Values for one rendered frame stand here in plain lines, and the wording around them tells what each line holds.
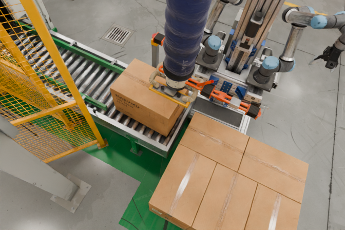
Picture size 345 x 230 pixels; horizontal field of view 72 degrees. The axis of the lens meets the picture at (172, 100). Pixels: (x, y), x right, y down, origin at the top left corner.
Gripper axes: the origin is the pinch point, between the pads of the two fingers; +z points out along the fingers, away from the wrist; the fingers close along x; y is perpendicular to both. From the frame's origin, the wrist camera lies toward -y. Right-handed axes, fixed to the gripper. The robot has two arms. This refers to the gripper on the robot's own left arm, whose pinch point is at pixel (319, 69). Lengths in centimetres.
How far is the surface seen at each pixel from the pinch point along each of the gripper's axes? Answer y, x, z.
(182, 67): -39, 83, 2
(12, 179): -144, 220, 152
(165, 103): -38, 93, 57
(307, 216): -47, -83, 152
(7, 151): -128, 151, 16
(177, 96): -42, 82, 33
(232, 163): -47, 18, 98
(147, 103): -46, 107, 57
